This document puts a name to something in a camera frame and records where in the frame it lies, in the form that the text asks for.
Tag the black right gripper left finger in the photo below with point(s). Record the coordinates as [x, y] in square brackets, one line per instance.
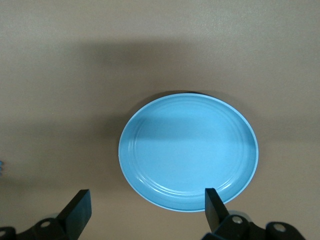
[77, 212]

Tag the blue plate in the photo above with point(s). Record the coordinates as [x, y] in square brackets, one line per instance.
[187, 150]

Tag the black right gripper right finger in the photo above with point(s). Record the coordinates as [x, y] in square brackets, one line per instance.
[212, 212]

